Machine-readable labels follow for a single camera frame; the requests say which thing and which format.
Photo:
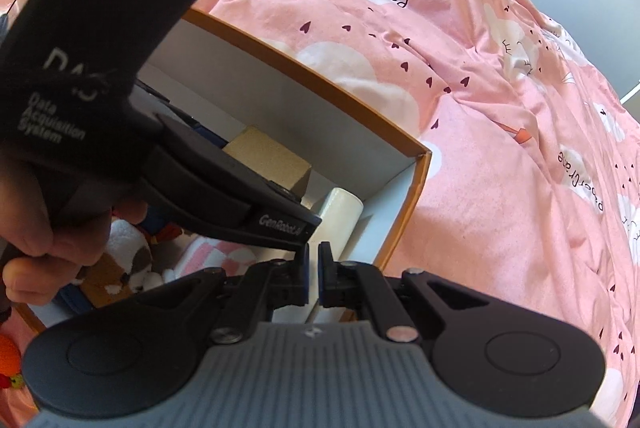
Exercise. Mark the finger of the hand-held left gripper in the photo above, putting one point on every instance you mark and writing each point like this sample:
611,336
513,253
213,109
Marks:
280,223
225,158

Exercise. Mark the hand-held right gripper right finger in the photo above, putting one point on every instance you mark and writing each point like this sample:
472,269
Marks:
326,280

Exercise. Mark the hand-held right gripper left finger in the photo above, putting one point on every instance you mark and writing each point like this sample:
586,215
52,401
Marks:
301,283

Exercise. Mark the blue box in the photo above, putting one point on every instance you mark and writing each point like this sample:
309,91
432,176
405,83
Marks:
210,135

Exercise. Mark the small tan cardboard box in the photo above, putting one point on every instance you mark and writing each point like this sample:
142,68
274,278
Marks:
270,158

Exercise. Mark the white roll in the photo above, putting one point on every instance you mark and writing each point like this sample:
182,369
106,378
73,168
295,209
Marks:
337,218

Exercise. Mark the pink checkered cloth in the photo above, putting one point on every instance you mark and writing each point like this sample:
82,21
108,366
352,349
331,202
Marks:
215,255

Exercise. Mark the orange cardboard box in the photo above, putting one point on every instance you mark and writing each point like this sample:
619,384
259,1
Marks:
400,208

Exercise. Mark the white brown plush toy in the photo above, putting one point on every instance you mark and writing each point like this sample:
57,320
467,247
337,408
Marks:
130,253

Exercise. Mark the person's left hand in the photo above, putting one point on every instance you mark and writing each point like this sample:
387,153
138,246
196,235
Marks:
50,238

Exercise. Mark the pink printed blanket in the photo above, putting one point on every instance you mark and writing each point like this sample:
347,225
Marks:
500,158

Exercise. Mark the orange plush toy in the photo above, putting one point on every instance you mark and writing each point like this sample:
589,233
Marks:
7,350

